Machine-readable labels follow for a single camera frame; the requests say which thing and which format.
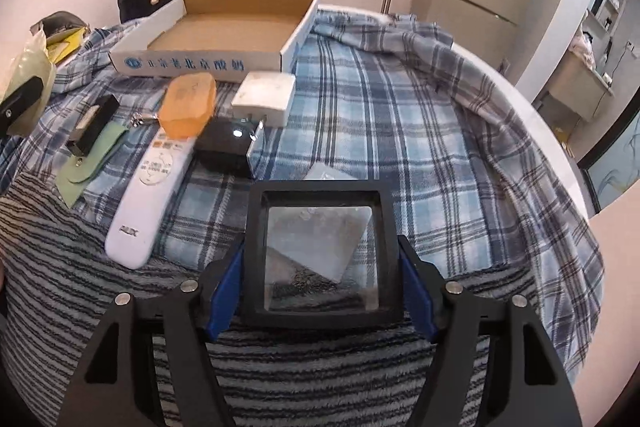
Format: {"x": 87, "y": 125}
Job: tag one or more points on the grey striped towel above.
{"x": 275, "y": 356}

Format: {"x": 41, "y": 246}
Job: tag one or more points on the white plastic bag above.
{"x": 32, "y": 61}

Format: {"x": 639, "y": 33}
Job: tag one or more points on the yellow packaging box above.
{"x": 62, "y": 46}

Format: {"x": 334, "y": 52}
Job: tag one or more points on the glass bathroom door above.
{"x": 612, "y": 167}

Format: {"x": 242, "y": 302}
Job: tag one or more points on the orange translucent plastic box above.
{"x": 188, "y": 105}

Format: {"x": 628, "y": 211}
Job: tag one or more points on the black square display frame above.
{"x": 321, "y": 254}

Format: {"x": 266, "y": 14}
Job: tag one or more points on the shallow cardboard box tray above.
{"x": 227, "y": 38}

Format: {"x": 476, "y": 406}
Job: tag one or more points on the white AUX remote control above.
{"x": 131, "y": 236}

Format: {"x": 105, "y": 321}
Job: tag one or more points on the green leather pouch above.
{"x": 79, "y": 171}

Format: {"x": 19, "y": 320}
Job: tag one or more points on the white square power adapter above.
{"x": 266, "y": 97}

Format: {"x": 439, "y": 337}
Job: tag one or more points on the silver nail clipper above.
{"x": 142, "y": 119}

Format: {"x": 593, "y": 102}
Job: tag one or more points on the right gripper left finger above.
{"x": 116, "y": 380}

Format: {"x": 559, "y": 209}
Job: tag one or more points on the blue plaid cloth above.
{"x": 472, "y": 191}

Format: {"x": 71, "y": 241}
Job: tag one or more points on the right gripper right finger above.
{"x": 496, "y": 346}

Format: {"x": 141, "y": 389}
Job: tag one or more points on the grey pouch bag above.
{"x": 59, "y": 25}

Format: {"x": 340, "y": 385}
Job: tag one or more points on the bathroom vanity cabinet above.
{"x": 578, "y": 87}

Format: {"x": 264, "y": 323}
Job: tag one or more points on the black cube charger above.
{"x": 231, "y": 146}

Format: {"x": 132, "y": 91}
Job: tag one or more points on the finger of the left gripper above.
{"x": 18, "y": 110}

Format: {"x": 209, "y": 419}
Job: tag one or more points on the small black rectangular box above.
{"x": 91, "y": 124}

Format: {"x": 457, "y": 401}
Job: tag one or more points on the grey card booklet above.
{"x": 323, "y": 172}

